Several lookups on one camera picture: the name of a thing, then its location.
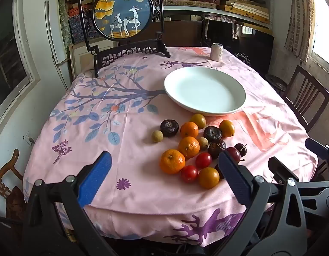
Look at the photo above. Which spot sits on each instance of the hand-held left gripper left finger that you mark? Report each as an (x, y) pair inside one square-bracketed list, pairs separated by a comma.
[(96, 177)]

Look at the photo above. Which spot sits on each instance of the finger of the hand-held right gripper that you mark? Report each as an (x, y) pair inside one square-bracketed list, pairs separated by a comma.
[(317, 149), (283, 170)]

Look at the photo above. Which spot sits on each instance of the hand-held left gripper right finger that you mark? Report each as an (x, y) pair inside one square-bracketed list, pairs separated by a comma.
[(232, 173)]

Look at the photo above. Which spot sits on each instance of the dark red plum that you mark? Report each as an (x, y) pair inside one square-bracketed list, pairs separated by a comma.
[(241, 149), (235, 153)]

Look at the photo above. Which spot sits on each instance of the smooth yellow-orange fruit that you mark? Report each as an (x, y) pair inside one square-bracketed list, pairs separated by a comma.
[(226, 128), (198, 120), (208, 177)]

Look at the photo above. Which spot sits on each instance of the red cherry tomato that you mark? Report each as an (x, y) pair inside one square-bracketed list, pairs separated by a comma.
[(189, 173), (203, 160)]

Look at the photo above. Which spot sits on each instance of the tan longan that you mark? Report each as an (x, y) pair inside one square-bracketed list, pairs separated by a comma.
[(203, 143), (157, 136)]

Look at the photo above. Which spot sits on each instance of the dark mangosteen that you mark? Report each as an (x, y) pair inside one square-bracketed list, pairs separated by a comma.
[(212, 133)]

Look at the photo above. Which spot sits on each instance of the orange mandarin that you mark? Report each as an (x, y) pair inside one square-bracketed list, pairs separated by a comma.
[(172, 161), (189, 130), (189, 146)]

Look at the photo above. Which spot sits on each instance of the white oval plate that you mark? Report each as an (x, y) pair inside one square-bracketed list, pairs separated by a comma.
[(204, 90)]

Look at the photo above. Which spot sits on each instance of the pink printed tablecloth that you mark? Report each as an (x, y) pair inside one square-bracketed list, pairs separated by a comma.
[(143, 186)]

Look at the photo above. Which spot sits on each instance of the dark wooden slatted chair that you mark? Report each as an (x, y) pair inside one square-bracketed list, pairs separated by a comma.
[(305, 96)]

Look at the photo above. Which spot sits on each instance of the round dark stool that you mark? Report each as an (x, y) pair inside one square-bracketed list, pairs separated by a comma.
[(276, 82)]

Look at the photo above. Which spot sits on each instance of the brown carved wooden chair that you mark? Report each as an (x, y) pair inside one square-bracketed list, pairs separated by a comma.
[(7, 181)]

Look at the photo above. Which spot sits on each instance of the dark cabinet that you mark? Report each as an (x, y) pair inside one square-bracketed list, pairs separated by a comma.
[(255, 50)]

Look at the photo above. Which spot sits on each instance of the pale framed picture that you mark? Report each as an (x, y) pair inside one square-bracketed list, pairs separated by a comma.
[(80, 58)]

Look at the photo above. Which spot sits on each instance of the white drink can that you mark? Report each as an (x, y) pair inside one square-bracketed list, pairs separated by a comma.
[(217, 52)]

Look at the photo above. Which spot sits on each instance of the bright window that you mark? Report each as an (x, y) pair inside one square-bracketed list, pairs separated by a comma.
[(324, 24)]

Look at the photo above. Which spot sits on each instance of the beige patterned curtain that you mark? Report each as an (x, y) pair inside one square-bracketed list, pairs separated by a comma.
[(297, 18)]

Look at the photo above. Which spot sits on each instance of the white framed window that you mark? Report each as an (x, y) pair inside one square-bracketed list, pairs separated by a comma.
[(20, 58)]

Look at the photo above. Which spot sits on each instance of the white leaning board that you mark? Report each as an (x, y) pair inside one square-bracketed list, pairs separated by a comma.
[(56, 37)]

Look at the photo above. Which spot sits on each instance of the stack of patterned boxes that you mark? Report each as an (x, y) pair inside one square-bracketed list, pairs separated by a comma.
[(75, 24)]

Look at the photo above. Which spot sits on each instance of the stack of wooden frames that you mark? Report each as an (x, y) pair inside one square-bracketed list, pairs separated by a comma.
[(247, 9)]

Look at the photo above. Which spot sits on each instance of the round deer screen black stand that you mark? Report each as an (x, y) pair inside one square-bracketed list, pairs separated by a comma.
[(123, 10)]

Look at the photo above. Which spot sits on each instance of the wall power outlet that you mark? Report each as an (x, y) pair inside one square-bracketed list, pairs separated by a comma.
[(29, 138)]

